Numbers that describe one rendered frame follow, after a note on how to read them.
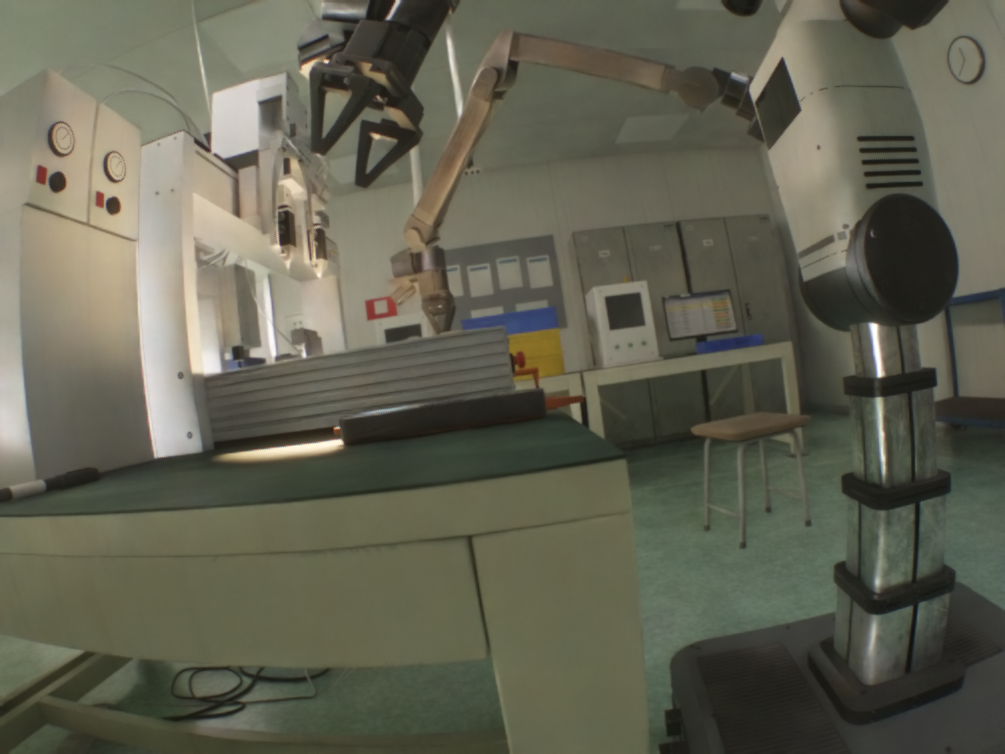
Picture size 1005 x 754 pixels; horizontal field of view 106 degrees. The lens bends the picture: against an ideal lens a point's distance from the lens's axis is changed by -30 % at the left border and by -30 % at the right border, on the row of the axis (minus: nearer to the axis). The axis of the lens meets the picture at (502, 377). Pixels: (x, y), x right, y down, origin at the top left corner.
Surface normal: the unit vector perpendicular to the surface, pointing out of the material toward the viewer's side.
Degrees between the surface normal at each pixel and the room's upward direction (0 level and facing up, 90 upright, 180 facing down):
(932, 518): 90
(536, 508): 90
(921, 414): 90
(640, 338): 90
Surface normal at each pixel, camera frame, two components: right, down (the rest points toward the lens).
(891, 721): -0.14, -0.99
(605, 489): -0.01, 0.00
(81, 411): 0.99, -0.14
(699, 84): -0.32, 0.48
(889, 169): -0.13, 0.20
